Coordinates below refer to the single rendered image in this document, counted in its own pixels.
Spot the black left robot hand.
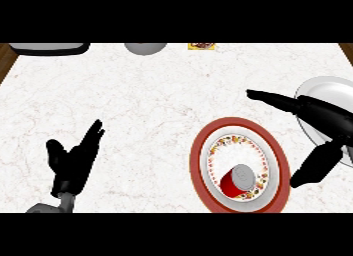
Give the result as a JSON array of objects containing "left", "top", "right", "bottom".
[{"left": 45, "top": 119, "right": 107, "bottom": 198}]

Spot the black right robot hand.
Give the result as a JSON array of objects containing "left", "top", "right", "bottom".
[{"left": 245, "top": 88, "right": 353, "bottom": 189}]

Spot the plain white plate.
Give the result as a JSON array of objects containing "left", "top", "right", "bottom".
[{"left": 294, "top": 75, "right": 353, "bottom": 168}]

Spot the red rimmed floral plate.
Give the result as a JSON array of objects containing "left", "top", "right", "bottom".
[{"left": 188, "top": 116, "right": 293, "bottom": 214}]

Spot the red can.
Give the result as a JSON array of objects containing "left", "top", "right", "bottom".
[{"left": 219, "top": 163, "right": 257, "bottom": 200}]

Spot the yellow box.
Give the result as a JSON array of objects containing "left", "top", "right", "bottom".
[{"left": 186, "top": 43, "right": 217, "bottom": 51}]

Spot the grey round object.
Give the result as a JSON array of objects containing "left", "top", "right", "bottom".
[{"left": 123, "top": 43, "right": 169, "bottom": 56}]

